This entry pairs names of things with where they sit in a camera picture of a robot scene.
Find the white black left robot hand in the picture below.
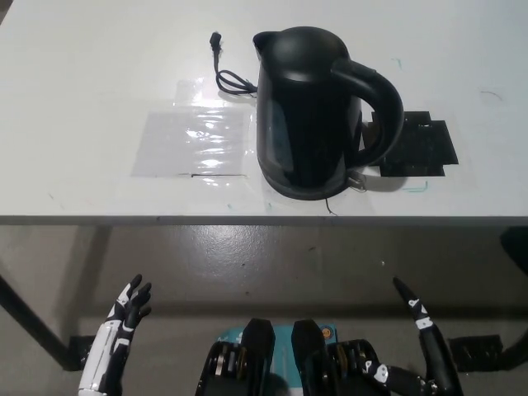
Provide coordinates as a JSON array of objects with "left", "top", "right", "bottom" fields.
[{"left": 78, "top": 273, "right": 153, "bottom": 396}]

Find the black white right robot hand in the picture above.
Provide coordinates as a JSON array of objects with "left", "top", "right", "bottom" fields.
[{"left": 364, "top": 276, "right": 466, "bottom": 396}]

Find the black electric kettle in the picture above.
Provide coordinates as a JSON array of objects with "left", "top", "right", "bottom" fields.
[{"left": 252, "top": 26, "right": 405, "bottom": 204}]

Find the black teal robot body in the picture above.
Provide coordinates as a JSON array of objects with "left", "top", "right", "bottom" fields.
[{"left": 195, "top": 316, "right": 392, "bottom": 396}]

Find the dark object under table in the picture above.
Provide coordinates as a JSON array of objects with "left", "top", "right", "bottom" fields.
[{"left": 499, "top": 232, "right": 528, "bottom": 286}]

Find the black square mat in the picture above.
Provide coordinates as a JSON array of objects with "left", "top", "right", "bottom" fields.
[{"left": 361, "top": 110, "right": 461, "bottom": 179}]

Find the large clear plastic sheet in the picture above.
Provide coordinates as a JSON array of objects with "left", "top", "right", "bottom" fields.
[{"left": 130, "top": 106, "right": 253, "bottom": 179}]

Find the small clear tape piece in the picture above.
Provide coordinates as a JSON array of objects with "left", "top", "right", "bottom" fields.
[{"left": 174, "top": 75, "right": 208, "bottom": 109}]

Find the black power cable with plug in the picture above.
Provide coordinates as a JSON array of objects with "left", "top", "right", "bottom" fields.
[{"left": 210, "top": 31, "right": 259, "bottom": 100}]

